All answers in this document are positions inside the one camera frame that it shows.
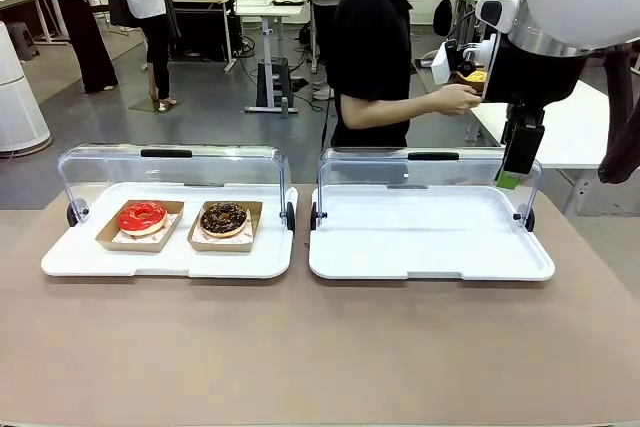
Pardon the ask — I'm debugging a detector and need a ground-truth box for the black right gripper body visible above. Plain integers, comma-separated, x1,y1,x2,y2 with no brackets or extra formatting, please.
482,41,589,109

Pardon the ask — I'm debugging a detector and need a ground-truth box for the cardboard donut tray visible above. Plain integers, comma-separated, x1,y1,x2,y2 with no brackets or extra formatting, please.
187,200,265,253
94,199,186,253
452,71,489,94

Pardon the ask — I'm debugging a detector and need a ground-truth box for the person's right forearm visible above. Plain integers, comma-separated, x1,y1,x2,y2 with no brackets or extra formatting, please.
341,91,446,131

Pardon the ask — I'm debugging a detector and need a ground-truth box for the person in black shirt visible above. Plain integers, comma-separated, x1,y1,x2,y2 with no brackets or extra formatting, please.
324,0,446,148

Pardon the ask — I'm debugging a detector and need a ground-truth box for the chocolate sprinkled donut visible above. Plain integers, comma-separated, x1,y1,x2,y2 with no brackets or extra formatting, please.
199,202,250,240

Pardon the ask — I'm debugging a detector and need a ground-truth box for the red glazed donut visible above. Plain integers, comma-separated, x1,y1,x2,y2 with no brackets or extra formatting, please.
117,200,168,239

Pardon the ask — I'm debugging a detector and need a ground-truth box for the person in blue top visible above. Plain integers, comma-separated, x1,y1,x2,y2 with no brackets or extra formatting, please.
40,0,120,96

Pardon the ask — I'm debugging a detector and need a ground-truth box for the person's right hand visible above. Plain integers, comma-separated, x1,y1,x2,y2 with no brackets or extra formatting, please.
438,84,484,117

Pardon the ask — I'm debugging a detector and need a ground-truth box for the clear display lid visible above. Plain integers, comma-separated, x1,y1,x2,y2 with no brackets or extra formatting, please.
57,143,297,228
310,146,544,233

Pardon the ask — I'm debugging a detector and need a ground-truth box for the black backpack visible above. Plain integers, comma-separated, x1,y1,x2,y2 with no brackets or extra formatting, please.
432,0,454,38

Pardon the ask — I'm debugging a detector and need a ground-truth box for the white display tray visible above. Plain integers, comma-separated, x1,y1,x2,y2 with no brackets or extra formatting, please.
41,181,300,280
308,184,557,282

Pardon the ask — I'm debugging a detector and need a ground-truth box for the black step stool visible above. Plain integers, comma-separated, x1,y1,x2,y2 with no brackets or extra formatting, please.
256,56,292,109

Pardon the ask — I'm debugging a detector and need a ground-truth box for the white height-adjustable desk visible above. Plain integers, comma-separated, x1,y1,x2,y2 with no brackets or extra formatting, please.
234,0,312,114

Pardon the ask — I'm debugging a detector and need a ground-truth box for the white cylindrical appliance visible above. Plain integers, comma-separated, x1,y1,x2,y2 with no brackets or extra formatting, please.
0,21,54,153

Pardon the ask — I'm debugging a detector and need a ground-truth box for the dark plastic stool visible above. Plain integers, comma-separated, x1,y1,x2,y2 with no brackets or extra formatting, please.
5,22,40,62

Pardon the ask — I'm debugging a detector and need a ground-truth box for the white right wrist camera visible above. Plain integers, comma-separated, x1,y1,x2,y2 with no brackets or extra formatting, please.
431,34,501,86

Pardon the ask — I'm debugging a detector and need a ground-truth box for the black sleeved cable bundle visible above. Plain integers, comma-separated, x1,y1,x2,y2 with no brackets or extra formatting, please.
597,44,640,186

